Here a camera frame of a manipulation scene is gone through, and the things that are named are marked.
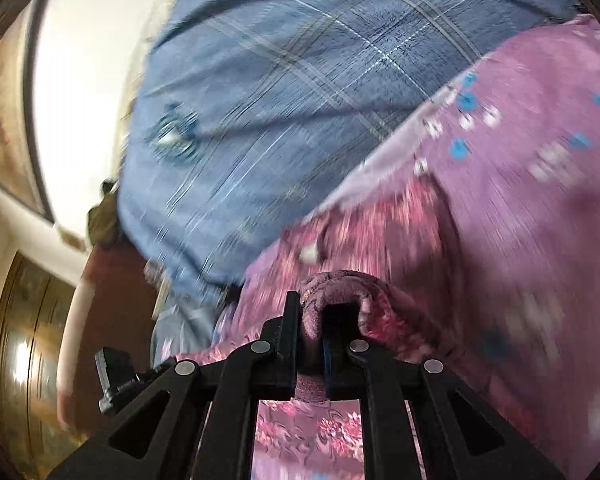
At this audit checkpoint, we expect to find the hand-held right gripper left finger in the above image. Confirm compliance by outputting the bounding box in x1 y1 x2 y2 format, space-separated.
47 291 301 480

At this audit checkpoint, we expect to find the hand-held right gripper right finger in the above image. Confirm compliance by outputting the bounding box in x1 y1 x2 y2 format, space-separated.
322 302 567 480

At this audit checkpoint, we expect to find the maroon floral garment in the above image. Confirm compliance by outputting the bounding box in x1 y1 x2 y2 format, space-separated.
212 175 486 480

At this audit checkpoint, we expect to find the pink cloth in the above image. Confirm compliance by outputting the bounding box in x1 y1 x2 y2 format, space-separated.
56 260 98 431

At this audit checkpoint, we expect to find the dark red armrest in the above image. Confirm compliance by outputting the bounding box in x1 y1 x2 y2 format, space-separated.
75 244 163 433

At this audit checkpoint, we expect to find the wooden cabinet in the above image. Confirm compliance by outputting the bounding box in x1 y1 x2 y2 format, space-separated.
0 251 88 467

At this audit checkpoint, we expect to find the olive green cloth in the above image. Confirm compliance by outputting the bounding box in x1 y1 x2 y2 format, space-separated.
86 180 127 249

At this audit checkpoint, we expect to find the blue plaid sofa cover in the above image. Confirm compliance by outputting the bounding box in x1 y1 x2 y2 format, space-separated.
117 0 581 311

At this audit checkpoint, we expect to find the purple floral sheet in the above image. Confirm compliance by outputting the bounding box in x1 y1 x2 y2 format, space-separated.
300 15 600 466

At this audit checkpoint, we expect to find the framed horse painting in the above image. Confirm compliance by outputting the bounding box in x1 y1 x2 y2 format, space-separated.
0 10 57 224

